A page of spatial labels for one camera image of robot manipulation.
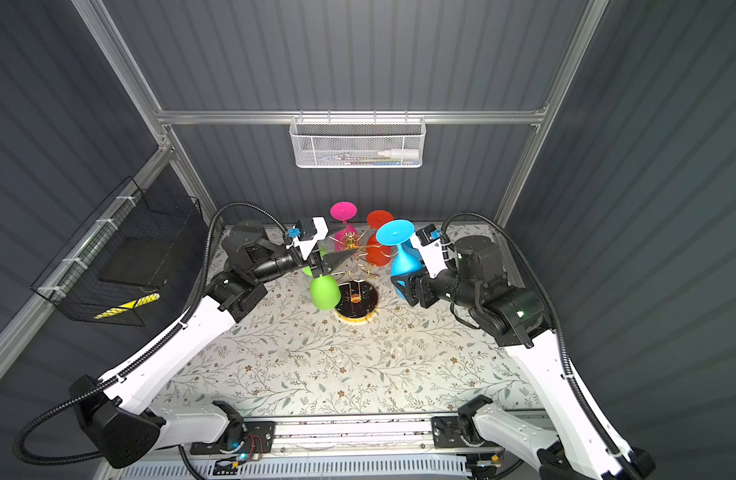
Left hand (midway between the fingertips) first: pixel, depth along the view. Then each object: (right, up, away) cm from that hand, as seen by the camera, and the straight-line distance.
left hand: (349, 233), depth 61 cm
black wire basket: (-58, -5, +14) cm, 60 cm away
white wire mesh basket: (-2, +43, +63) cm, 76 cm away
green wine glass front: (-8, -14, +16) cm, 23 cm away
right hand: (+13, -9, +2) cm, 15 cm away
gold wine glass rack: (0, -20, +35) cm, 40 cm away
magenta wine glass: (-3, +8, +22) cm, 23 cm away
